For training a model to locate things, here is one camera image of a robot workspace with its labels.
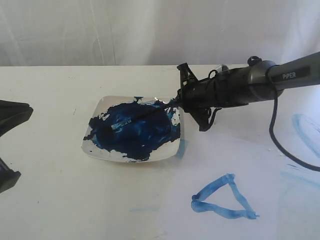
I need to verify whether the blue tape piece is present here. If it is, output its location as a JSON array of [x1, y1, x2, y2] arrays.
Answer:
[[175, 139, 189, 159]]

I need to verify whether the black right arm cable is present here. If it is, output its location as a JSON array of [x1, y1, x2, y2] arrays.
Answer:
[[207, 55, 320, 173]]

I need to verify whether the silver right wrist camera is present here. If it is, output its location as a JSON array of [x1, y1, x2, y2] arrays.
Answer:
[[215, 64, 229, 73]]

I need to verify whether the black paintbrush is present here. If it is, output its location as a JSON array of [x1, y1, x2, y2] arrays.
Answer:
[[106, 99, 180, 132]]

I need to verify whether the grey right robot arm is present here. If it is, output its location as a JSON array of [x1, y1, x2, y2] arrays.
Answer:
[[176, 52, 320, 132]]

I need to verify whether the white plate with blue paint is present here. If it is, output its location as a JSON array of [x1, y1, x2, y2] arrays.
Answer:
[[81, 96, 182, 163]]

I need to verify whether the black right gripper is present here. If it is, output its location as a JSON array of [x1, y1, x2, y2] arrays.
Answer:
[[177, 63, 230, 132]]

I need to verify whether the white paper sheet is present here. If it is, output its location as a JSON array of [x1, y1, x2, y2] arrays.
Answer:
[[154, 109, 320, 240]]

